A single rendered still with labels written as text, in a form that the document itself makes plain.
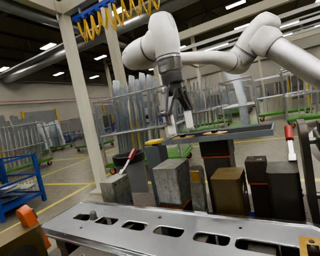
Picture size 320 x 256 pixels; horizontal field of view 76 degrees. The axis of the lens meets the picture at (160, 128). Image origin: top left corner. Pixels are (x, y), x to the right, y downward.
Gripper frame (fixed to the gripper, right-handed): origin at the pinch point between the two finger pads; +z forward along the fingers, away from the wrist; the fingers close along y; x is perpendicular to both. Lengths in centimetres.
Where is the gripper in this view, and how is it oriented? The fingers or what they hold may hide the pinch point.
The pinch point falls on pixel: (181, 127)
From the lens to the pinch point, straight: 77.0
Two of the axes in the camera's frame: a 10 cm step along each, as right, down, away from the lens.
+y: -6.1, 1.8, -7.7
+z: 1.9, 9.8, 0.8
